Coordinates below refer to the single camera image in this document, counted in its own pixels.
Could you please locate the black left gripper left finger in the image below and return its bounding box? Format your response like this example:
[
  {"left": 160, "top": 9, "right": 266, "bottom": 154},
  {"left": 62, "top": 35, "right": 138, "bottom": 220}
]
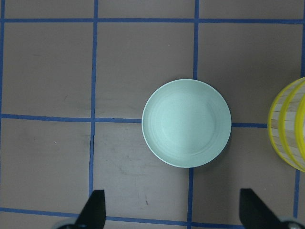
[{"left": 75, "top": 190, "right": 105, "bottom": 229}]

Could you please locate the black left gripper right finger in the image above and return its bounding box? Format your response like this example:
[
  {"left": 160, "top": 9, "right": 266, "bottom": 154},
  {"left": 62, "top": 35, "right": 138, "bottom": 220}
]
[{"left": 239, "top": 188, "right": 293, "bottom": 229}]

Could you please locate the yellow steamer layer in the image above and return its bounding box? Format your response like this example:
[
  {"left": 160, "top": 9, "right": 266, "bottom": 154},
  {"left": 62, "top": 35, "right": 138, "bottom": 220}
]
[
  {"left": 267, "top": 86, "right": 303, "bottom": 172},
  {"left": 278, "top": 78, "right": 305, "bottom": 171}
]

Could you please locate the mint green plate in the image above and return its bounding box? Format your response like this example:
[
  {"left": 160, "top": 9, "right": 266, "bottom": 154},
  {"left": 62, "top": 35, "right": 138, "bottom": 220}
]
[{"left": 142, "top": 79, "right": 232, "bottom": 168}]

